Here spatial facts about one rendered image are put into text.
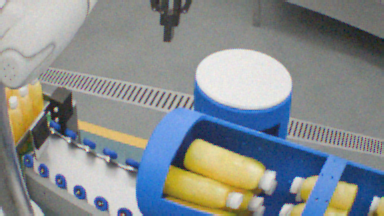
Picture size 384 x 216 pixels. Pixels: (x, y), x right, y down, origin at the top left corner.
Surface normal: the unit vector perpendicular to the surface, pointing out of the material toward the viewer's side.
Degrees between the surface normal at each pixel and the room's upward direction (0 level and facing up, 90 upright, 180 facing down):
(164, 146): 26
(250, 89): 0
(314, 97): 0
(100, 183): 0
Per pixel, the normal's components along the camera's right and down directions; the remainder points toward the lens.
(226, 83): 0.03, -0.79
